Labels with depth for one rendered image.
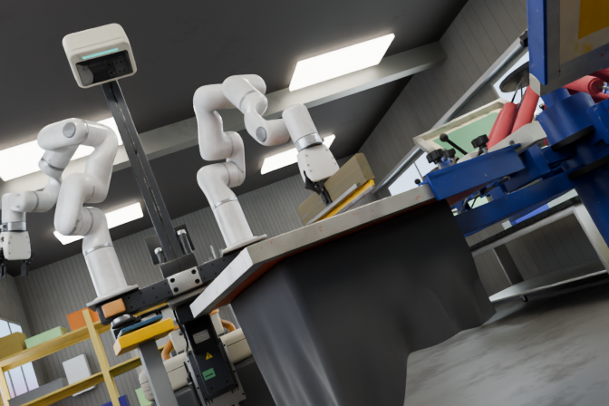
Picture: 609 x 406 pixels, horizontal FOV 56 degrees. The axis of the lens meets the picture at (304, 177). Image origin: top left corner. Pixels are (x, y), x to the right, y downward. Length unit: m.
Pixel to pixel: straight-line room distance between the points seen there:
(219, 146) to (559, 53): 1.10
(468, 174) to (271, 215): 9.16
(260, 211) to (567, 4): 9.31
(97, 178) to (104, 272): 0.30
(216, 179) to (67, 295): 8.45
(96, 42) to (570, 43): 1.46
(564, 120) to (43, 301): 9.18
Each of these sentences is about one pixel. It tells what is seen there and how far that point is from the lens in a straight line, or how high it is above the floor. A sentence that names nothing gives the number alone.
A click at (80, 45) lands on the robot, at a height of 1.94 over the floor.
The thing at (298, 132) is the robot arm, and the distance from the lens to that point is 1.62.
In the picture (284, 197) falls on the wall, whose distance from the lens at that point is 10.66.
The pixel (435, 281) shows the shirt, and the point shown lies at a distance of 1.40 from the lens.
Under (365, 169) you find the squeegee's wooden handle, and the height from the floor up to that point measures 1.09.
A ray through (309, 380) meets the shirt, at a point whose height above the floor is 0.69.
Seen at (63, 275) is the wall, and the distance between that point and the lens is 10.41.
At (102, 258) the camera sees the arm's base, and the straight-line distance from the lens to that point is 1.96.
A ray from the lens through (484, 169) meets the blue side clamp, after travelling 1.50.
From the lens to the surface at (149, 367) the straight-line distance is 1.47.
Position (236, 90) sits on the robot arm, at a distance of 1.82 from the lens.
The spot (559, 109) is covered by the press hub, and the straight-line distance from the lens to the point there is 2.21.
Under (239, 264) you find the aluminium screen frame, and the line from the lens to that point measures 1.21.
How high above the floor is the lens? 0.80
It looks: 14 degrees up
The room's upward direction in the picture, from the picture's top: 24 degrees counter-clockwise
